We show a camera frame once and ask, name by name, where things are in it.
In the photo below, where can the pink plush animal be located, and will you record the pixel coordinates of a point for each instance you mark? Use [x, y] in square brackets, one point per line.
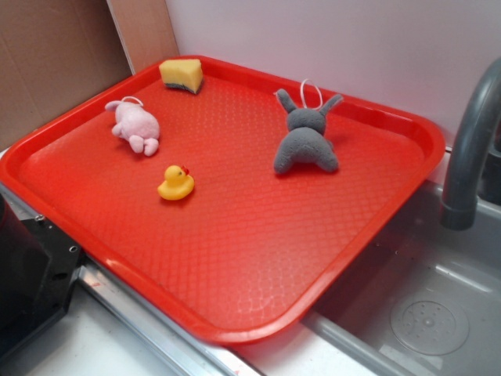
[139, 128]

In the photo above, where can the gray plush bunny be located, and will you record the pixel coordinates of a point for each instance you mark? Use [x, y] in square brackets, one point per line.
[305, 142]

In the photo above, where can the brown cardboard panel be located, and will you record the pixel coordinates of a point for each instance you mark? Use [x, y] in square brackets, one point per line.
[57, 54]

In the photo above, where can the red plastic tray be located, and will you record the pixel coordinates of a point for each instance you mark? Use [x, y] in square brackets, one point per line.
[248, 252]

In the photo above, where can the gray sink basin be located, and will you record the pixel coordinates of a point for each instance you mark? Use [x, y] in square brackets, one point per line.
[420, 299]

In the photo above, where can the yellow rubber duck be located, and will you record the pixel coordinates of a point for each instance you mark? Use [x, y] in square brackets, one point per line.
[177, 184]

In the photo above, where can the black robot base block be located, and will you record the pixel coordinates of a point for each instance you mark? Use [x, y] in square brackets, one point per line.
[39, 266]

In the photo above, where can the gray faucet spout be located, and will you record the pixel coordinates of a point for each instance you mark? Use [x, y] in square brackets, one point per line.
[473, 171]

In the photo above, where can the yellow sponge wedge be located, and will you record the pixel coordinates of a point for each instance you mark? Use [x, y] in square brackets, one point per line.
[183, 74]

